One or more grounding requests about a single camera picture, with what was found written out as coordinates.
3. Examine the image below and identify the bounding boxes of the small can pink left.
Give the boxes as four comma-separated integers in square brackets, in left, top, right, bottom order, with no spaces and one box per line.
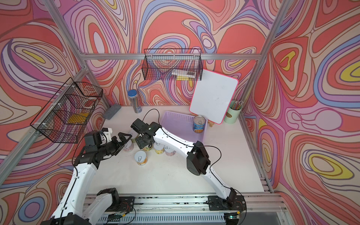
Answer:
[122,140,134,152]

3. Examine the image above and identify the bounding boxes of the white board pink frame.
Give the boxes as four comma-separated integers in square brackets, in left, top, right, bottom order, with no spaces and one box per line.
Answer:
[189,69,239,124]

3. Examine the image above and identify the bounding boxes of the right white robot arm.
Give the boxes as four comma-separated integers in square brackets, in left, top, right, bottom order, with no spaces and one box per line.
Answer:
[131,119,247,212]

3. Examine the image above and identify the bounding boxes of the black wire basket back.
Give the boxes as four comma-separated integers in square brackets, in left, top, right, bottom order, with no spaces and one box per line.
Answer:
[142,48,203,81]

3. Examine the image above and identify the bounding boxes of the small can green label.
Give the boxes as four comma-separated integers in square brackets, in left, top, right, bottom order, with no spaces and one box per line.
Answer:
[128,130,138,143]

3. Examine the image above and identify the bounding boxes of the black wire basket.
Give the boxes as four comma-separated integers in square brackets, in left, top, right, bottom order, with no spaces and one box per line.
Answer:
[142,48,203,81]
[30,78,103,143]

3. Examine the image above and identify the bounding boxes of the blue Progresso soup can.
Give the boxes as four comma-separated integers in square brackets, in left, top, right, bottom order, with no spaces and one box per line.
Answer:
[193,115,206,133]

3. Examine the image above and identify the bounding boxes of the clear tube blue cap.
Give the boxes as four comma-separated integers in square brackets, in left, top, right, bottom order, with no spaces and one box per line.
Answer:
[127,89,142,113]

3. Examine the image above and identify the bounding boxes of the small can frosted lid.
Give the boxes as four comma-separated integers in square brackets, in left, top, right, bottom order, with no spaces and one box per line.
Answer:
[142,144,153,152]

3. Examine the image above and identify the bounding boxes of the black wire basket left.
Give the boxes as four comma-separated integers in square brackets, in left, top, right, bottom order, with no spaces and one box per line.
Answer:
[30,78,103,143]

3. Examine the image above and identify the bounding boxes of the grey eraser block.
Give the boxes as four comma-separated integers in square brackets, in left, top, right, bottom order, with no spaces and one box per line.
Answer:
[103,104,122,120]

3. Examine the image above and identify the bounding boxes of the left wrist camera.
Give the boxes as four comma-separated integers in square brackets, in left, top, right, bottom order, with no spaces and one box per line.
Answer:
[84,127,113,146]

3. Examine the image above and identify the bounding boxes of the purple plastic basket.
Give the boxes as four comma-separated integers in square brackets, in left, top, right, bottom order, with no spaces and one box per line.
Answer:
[160,111,208,143]

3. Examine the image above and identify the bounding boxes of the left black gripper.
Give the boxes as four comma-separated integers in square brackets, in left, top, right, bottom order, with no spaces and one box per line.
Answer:
[96,132,130,158]

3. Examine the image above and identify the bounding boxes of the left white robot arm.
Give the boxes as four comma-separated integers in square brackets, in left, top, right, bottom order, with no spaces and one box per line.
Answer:
[42,128,132,225]

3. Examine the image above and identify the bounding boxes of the markers in back basket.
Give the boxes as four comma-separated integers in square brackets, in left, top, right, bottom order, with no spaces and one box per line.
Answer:
[171,69,196,81]

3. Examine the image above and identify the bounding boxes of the small can orange label front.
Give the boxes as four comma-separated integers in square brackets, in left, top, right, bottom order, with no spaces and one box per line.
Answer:
[134,151,148,166]

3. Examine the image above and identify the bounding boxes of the small can pink label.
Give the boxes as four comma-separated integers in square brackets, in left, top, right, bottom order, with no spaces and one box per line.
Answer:
[164,146,176,157]

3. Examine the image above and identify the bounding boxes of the green pen cup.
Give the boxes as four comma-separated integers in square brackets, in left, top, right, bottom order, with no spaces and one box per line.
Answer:
[224,100,243,124]

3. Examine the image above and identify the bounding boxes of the small can yellow label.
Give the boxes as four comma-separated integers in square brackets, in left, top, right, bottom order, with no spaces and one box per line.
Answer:
[153,142,165,155]

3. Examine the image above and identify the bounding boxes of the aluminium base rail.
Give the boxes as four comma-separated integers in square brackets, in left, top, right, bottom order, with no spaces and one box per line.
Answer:
[53,192,293,225]

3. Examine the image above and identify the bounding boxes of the yellow item in left basket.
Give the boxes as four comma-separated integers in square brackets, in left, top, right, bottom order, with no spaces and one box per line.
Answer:
[67,112,89,125]

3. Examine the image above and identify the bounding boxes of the wooden board stand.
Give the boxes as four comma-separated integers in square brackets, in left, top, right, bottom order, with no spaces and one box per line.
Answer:
[208,120,215,127]

